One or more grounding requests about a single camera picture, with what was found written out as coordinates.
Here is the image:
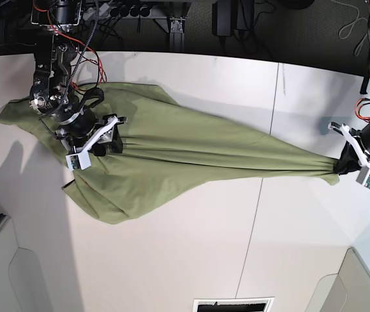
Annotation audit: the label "grey partition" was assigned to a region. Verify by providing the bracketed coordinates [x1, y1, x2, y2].
[0, 216, 53, 311]
[306, 247, 370, 312]

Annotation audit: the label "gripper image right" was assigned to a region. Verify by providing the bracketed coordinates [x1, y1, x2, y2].
[329, 122, 370, 175]

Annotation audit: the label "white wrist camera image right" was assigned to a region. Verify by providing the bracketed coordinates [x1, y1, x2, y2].
[356, 166, 370, 190]

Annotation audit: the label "aluminium frame post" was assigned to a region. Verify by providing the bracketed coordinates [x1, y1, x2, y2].
[168, 17, 186, 53]

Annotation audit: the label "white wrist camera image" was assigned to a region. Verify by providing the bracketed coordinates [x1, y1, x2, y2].
[356, 166, 370, 190]
[66, 151, 91, 171]

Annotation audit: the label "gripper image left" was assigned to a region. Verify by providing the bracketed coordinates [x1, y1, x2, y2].
[55, 109, 127, 155]

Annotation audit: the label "black power strip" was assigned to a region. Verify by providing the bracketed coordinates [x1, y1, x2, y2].
[107, 1, 153, 18]

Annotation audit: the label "white vent slot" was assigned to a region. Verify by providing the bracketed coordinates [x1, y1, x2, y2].
[192, 297, 275, 312]

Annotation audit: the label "grey partition left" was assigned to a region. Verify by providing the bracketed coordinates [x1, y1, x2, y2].
[0, 216, 53, 311]

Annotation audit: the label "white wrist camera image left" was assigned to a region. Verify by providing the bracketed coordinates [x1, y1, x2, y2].
[66, 151, 91, 171]

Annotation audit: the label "grey partition right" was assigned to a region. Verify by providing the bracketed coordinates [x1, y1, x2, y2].
[306, 247, 370, 312]

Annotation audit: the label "green t-shirt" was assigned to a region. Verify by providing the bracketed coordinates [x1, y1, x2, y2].
[0, 81, 343, 226]

